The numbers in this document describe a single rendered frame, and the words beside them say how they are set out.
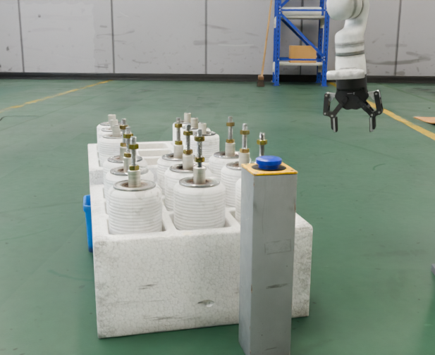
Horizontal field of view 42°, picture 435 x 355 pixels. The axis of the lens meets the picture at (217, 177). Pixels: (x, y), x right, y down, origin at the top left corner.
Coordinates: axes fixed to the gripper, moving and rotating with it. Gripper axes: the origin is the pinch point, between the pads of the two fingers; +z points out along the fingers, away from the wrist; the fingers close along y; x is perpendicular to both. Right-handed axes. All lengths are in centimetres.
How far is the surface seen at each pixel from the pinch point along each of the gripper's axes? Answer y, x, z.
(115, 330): 26, 75, 16
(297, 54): 176, -518, 44
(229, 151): 21.0, 31.5, -3.5
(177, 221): 19, 61, 1
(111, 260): 25, 74, 3
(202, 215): 14, 61, 0
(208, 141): 37.4, 9.3, 0.5
